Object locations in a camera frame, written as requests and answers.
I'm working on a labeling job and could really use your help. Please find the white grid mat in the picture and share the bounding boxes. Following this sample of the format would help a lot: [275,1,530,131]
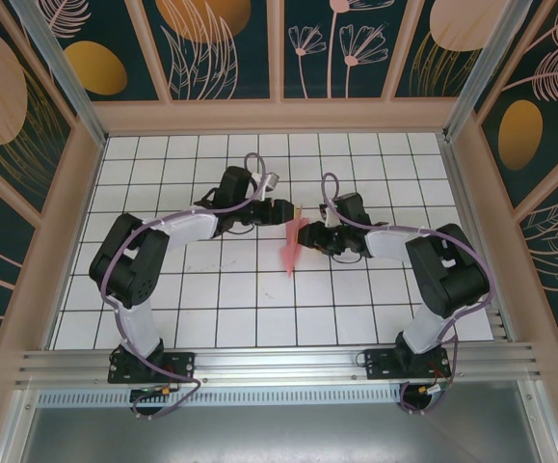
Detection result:
[46,133,496,351]

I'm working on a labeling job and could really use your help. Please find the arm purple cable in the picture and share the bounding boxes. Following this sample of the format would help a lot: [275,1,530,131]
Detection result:
[100,152,270,421]
[320,172,496,417]

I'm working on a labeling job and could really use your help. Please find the grey metal panel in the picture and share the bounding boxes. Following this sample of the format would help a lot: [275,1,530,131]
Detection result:
[15,404,557,463]

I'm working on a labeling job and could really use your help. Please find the aluminium corner post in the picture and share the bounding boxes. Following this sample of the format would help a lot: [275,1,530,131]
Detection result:
[8,0,110,147]
[443,0,525,142]

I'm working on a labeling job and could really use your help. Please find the pink paper sheet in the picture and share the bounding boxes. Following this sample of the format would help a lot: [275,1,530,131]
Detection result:
[279,204,311,277]

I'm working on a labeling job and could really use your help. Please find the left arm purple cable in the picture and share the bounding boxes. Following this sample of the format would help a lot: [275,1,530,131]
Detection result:
[100,152,270,421]

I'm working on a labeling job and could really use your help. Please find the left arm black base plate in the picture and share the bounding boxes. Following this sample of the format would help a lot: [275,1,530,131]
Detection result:
[107,350,197,386]

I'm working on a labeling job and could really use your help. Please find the aluminium side rail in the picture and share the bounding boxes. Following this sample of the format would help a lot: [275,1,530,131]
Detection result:
[439,134,518,344]

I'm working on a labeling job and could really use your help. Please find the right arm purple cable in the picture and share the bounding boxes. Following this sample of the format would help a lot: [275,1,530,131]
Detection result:
[320,172,496,417]

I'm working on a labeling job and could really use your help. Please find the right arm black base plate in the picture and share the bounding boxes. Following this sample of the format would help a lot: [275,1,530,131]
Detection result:
[363,346,452,382]

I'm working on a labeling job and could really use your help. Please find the long aluminium base rail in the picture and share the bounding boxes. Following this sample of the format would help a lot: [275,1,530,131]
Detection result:
[15,341,545,387]

